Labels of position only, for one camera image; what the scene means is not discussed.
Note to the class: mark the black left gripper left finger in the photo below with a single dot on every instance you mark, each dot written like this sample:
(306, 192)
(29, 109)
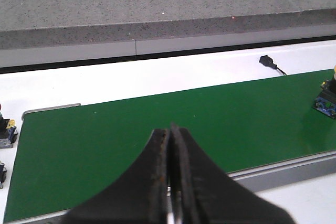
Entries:
(139, 195)

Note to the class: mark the small black sensor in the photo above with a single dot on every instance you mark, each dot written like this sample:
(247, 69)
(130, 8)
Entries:
(267, 62)

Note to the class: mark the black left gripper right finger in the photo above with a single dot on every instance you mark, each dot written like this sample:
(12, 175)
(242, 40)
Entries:
(204, 193)

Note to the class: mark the yellow mushroom push button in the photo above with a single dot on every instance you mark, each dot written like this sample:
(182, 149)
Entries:
(325, 101)

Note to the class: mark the left grey stone slab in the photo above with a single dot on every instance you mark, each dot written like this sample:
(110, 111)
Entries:
(37, 23)

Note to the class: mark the aluminium conveyor frame rail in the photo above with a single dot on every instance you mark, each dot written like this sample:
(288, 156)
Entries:
(275, 174)

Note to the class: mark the red mushroom push button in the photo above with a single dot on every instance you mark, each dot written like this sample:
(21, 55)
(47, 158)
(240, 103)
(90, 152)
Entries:
(3, 172)
(8, 132)

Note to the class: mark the green conveyor belt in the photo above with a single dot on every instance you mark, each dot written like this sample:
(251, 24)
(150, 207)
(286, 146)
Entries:
(292, 93)

